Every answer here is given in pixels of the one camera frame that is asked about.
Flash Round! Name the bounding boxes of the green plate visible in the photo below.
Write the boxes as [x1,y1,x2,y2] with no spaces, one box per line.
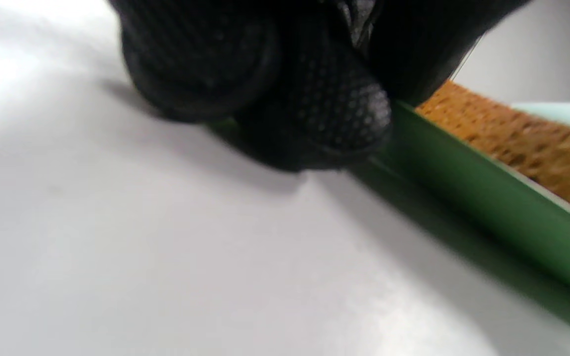
[349,101,570,297]

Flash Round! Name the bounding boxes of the brown porous bread slice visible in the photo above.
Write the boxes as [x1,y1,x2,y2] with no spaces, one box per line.
[416,81,570,223]

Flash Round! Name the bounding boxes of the person's left hand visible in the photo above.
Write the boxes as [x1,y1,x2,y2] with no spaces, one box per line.
[109,0,533,173]

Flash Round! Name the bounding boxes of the light blue dessert spatula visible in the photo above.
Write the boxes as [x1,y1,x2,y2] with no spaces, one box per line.
[510,102,570,134]

